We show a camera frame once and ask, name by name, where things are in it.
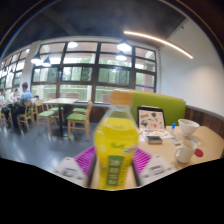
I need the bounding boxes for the white bowl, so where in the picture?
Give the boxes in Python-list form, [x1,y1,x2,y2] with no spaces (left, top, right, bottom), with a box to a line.
[177,118,201,138]

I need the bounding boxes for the black-framed tablet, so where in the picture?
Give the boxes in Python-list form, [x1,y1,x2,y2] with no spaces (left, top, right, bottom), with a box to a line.
[136,106,167,131]

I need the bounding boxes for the hanging pendant lamps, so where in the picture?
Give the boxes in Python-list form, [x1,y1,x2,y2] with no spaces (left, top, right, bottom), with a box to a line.
[30,39,133,68]

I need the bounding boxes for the yellow drink bottle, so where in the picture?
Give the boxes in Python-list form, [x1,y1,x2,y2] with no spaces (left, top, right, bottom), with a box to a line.
[92,90,140,191]

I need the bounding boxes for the green upholstered bench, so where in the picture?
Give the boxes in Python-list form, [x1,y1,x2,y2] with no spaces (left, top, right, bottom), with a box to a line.
[113,88,187,127]

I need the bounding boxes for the small dark box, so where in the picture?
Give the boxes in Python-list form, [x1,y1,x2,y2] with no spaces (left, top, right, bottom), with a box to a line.
[145,134,164,145]

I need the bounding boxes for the dark-framed window wall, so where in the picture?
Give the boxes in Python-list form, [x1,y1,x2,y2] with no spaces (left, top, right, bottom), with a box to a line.
[0,40,158,105]

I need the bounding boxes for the green-seated wooden chairs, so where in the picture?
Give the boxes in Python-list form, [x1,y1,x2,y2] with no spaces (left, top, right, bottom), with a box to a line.
[16,99,94,141]

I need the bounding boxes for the flat round red coaster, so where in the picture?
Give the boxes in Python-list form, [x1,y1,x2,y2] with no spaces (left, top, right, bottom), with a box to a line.
[194,148,204,159]

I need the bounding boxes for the white mug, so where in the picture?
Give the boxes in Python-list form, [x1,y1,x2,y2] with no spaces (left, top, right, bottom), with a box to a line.
[173,139,198,164]

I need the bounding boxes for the white paper sheets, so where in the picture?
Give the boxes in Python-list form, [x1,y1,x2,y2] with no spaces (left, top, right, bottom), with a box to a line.
[139,127,175,140]

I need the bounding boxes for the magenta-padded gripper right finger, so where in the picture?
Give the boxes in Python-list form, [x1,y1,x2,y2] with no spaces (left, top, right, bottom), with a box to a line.
[132,147,177,187]

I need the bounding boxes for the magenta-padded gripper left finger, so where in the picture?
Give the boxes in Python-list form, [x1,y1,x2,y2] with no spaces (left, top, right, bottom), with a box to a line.
[53,146,98,188]

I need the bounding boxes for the long linear ceiling light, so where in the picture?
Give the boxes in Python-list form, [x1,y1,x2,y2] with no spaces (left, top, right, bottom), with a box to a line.
[123,30,194,60]

